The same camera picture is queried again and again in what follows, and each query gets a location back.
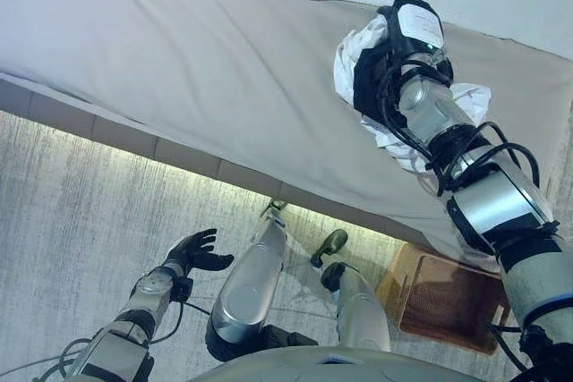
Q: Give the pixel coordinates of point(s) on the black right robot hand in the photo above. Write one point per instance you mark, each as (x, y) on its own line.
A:
(414, 26)

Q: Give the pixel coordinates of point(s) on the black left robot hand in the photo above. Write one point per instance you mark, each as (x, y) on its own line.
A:
(193, 253)

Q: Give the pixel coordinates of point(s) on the white garment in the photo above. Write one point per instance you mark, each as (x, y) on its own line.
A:
(347, 57)

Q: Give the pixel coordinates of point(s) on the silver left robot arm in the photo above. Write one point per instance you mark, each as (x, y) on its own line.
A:
(134, 310)

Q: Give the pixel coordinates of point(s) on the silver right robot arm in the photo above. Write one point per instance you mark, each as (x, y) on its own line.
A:
(488, 203)

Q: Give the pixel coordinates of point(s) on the grey bed sheet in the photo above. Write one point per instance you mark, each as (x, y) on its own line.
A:
(201, 78)

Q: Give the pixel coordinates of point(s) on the brown wicker basket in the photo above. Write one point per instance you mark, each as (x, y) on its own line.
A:
(441, 292)

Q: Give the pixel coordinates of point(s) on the silver left robot leg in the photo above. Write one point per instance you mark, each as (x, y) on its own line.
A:
(250, 288)

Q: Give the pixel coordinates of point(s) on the silver robot leg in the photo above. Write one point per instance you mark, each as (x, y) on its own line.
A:
(250, 288)
(358, 306)

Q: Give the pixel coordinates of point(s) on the silver right robot leg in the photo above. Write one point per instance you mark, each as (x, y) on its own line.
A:
(358, 306)

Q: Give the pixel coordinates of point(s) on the grey robot torso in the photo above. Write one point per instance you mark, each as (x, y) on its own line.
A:
(358, 366)

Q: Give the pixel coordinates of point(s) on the beige padded bed frame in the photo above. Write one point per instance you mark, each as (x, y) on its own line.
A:
(134, 140)

